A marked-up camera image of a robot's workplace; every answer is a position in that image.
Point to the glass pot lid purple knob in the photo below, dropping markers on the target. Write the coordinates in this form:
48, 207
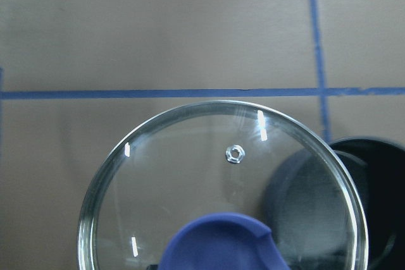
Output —
222, 185

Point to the dark blue saucepan purple handle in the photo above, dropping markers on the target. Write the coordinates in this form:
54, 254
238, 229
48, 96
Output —
364, 200

